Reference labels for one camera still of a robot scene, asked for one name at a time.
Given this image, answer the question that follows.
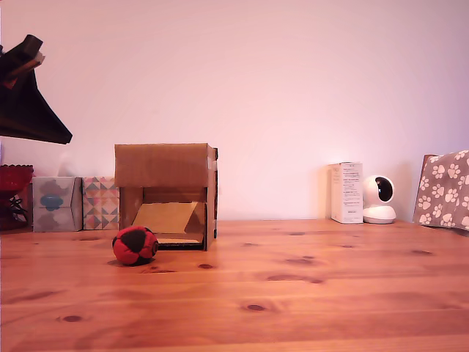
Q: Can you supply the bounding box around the red and black footbag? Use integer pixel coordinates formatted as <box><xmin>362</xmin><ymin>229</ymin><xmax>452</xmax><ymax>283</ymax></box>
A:
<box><xmin>111</xmin><ymin>225</ymin><xmax>160</xmax><ymax>266</ymax></box>

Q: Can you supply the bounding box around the cardboard dice tower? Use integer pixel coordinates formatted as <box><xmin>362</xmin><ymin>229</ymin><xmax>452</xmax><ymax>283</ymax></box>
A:
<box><xmin>114</xmin><ymin>142</ymin><xmax>220</xmax><ymax>252</ymax></box>

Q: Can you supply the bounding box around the white tissue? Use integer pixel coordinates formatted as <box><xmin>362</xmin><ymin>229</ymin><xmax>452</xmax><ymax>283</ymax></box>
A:
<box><xmin>57</xmin><ymin>150</ymin><xmax>81</xmax><ymax>178</ymax></box>

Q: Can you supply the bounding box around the red glass bowl on foot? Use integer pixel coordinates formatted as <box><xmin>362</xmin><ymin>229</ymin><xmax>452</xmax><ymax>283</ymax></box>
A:
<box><xmin>0</xmin><ymin>164</ymin><xmax>35</xmax><ymax>232</ymax></box>

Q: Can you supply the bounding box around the grey cloud print tissue box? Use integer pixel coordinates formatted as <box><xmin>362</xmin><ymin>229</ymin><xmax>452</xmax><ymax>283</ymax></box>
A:
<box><xmin>32</xmin><ymin>176</ymin><xmax>84</xmax><ymax>233</ymax></box>

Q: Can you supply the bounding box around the triangle pattern tissue box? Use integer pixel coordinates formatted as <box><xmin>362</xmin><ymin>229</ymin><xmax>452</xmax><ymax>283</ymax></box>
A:
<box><xmin>81</xmin><ymin>176</ymin><xmax>120</xmax><ymax>231</ymax></box>

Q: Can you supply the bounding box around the white printed carton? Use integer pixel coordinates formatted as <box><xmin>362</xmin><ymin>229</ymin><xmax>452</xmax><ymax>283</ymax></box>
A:
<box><xmin>328</xmin><ymin>161</ymin><xmax>364</xmax><ymax>224</ymax></box>

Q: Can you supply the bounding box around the grey paw print cloth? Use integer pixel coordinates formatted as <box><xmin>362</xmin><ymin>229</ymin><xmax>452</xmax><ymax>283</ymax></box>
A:
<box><xmin>413</xmin><ymin>149</ymin><xmax>469</xmax><ymax>232</ymax></box>

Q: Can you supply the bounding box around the small white round camera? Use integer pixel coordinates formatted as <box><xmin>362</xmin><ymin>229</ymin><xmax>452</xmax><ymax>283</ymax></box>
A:
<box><xmin>361</xmin><ymin>175</ymin><xmax>398</xmax><ymax>225</ymax></box>

